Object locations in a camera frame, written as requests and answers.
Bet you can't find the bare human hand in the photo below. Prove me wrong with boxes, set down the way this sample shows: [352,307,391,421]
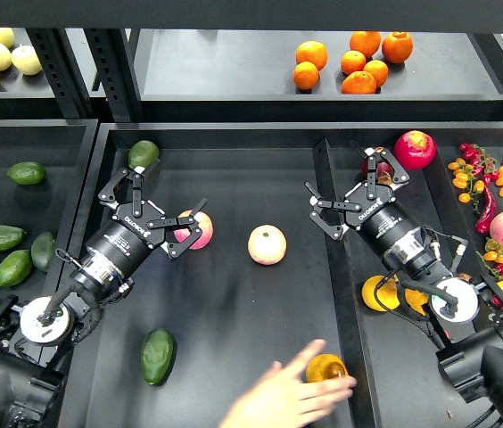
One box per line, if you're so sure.
[219,339,357,428]

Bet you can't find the black centre tray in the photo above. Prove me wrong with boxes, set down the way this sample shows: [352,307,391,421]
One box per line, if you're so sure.
[54,122,490,427]

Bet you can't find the black left tray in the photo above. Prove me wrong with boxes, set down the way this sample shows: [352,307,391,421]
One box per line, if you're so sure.
[0,119,97,427]

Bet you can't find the orange front bottom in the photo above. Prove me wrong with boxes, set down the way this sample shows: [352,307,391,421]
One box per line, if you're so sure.
[341,71,377,95]

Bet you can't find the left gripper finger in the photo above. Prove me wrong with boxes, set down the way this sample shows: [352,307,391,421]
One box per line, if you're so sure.
[147,197,209,260]
[97,159,161,218]

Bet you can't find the upper cherry tomato bunch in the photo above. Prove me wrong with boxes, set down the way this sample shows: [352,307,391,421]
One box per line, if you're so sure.
[447,143,503,214]

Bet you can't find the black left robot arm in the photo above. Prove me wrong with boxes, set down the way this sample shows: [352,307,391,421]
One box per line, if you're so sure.
[0,164,207,427]

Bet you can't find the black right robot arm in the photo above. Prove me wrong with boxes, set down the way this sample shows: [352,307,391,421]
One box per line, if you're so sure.
[308,140,503,426]

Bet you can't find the orange far left bottom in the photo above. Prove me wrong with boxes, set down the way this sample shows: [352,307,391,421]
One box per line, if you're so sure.
[293,62,319,90]

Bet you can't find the orange top right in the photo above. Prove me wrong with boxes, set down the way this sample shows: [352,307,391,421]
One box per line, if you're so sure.
[382,31,414,64]

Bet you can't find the dark red small apple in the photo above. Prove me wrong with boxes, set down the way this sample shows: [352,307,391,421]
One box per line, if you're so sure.
[360,146,393,179]

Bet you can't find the orange centre small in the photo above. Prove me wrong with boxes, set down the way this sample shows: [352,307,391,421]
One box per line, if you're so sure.
[340,50,367,76]

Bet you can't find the pale yellow pear top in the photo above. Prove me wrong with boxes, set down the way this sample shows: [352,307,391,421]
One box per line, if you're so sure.
[0,27,15,49]

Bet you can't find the orange far left top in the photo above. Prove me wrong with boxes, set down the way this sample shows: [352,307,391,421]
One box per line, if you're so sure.
[295,40,328,70]

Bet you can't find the green avocado upper left tray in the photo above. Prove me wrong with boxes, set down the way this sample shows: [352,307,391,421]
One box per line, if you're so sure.
[7,161,46,185]

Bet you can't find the big red apple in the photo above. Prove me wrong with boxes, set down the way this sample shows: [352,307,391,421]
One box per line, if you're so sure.
[393,130,437,170]

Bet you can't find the green avocado at tray wall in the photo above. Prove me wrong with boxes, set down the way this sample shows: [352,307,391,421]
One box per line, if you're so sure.
[30,232,55,272]

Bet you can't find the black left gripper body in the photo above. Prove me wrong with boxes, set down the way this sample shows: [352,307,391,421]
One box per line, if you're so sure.
[86,201,177,273]

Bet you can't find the orange right middle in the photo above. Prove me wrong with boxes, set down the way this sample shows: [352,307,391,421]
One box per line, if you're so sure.
[363,60,389,88]

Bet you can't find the orange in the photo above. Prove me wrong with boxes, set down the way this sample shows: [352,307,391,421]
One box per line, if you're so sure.
[341,71,377,95]
[363,60,389,88]
[350,31,382,58]
[295,40,328,70]
[382,31,414,64]
[293,62,319,90]

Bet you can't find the pale pink apple centre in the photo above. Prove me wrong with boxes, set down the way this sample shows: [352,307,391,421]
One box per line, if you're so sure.
[247,225,287,266]

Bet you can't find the black shelf frame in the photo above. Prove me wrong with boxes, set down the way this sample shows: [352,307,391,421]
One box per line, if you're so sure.
[0,1,503,121]

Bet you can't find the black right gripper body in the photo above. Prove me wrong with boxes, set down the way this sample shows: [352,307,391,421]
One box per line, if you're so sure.
[344,183,423,263]

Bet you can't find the light green avocado left tray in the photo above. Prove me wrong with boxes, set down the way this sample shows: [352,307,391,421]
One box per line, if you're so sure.
[0,250,33,288]

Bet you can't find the red chili pepper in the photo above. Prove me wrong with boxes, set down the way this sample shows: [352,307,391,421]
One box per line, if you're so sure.
[474,186,497,234]

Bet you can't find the green avocado at tray corner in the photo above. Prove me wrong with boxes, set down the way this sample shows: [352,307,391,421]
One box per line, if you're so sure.
[128,140,160,169]

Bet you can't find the black tray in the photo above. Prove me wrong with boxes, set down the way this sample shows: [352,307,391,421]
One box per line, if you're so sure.
[0,119,97,427]
[54,122,490,427]

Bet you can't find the orange top middle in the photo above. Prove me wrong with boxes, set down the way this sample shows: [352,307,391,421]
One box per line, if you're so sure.
[350,31,382,58]

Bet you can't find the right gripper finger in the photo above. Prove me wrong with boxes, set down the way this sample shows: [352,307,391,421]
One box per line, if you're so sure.
[350,140,409,201]
[304,181,362,242]

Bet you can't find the pink apple left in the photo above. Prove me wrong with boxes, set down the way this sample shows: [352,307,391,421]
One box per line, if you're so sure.
[173,210,214,251]

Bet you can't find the pale yellow pear right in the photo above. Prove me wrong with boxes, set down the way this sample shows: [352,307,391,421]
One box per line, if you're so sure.
[12,45,42,76]

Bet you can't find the dark green avocado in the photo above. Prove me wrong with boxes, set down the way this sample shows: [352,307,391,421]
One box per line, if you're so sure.
[140,328,175,385]

